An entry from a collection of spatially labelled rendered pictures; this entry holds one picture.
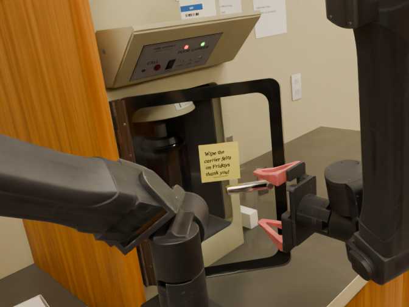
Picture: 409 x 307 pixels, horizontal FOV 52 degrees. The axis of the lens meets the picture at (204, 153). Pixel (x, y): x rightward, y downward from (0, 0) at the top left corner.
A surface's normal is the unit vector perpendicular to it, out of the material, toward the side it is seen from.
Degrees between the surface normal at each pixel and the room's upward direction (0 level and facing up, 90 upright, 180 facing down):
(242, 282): 0
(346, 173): 15
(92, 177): 51
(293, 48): 90
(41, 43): 90
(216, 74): 90
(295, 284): 0
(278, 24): 90
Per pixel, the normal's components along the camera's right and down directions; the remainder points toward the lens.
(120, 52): -0.71, 0.29
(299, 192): 0.70, 0.16
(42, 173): 0.75, -0.58
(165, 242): -0.11, -0.95
